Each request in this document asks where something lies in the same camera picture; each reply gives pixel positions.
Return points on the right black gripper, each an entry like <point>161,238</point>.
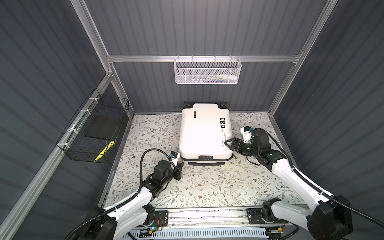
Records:
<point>235,141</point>

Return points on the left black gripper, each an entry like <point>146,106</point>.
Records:
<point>178,171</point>

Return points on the black carry-on suitcase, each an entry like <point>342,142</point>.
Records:
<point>205,128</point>

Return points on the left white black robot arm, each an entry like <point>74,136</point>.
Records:
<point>114,221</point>

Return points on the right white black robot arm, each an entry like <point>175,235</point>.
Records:
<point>327,217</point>

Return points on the white tube in basket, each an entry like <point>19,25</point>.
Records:
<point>227,78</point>

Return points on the white perforated vent panel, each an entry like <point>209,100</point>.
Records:
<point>203,234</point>

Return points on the yellow black striped item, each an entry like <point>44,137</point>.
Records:
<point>102,153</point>

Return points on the black flat pad in basket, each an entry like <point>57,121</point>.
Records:
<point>104,128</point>

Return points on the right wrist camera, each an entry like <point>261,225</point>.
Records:
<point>247,134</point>

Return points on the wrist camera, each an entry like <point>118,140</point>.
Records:
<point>175,158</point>
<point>247,134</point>

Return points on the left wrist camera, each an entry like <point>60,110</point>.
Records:
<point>175,158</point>

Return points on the aluminium front rail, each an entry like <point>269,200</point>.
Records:
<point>236,216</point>

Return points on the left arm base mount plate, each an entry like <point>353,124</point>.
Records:
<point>157,218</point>

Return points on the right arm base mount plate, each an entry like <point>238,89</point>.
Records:
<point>258,215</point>

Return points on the white wire mesh basket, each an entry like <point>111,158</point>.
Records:
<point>203,71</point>

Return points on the black wire mesh basket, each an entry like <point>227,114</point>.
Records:
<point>77,147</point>

